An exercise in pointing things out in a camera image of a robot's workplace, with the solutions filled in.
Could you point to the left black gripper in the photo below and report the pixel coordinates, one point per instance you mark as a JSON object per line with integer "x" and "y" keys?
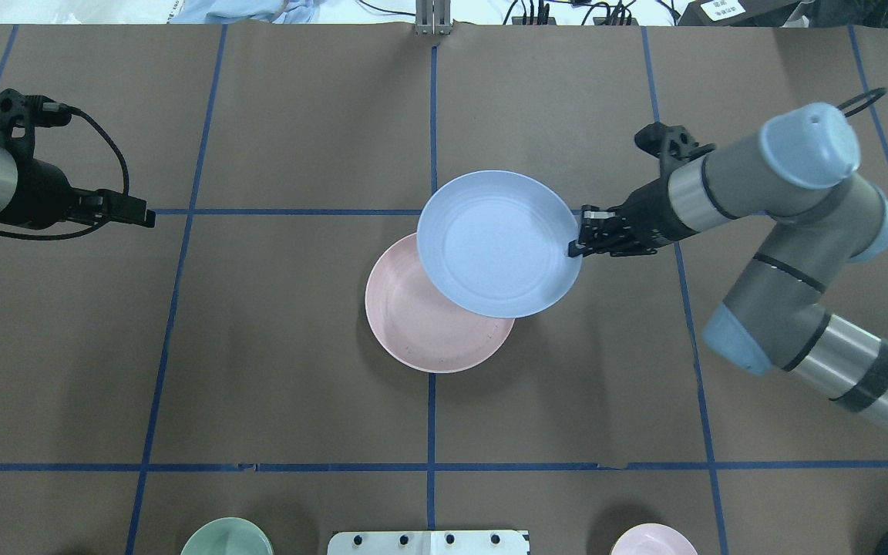
{"x": 42, "y": 193}

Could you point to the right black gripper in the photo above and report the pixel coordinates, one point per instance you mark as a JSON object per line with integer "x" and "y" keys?
{"x": 650, "y": 212}

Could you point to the blue plate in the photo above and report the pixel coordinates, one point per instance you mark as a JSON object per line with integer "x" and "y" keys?
{"x": 496, "y": 243}

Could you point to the pink plate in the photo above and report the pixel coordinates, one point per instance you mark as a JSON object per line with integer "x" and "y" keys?
{"x": 420, "y": 327}

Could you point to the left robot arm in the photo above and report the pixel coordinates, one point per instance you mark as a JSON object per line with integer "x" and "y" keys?
{"x": 58, "y": 232}

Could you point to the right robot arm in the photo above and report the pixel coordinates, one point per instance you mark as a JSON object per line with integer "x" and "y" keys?
{"x": 802, "y": 170}

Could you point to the light blue cloth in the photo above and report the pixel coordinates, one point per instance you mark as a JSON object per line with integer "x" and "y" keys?
{"x": 226, "y": 12}

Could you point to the black power strip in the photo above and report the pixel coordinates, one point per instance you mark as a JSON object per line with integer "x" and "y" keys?
{"x": 598, "y": 18}

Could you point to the pink bowl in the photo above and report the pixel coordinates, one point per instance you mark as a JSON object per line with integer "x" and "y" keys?
{"x": 652, "y": 538}

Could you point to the green bowl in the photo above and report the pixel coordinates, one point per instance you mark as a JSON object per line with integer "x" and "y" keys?
{"x": 229, "y": 535}

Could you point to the aluminium frame post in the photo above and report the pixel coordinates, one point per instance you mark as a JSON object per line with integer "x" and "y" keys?
{"x": 433, "y": 17}

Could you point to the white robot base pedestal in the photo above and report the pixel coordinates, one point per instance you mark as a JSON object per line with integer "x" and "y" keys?
{"x": 431, "y": 542}

